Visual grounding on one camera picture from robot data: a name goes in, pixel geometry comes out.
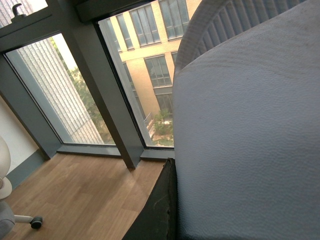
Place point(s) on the black window handle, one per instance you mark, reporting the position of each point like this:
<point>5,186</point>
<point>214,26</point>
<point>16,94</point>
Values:
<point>16,13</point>

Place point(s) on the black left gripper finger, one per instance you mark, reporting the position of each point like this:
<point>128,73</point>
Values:
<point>158,218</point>

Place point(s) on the light blue slipper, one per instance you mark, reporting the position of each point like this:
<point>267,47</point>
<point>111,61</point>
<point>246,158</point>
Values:
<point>246,121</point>

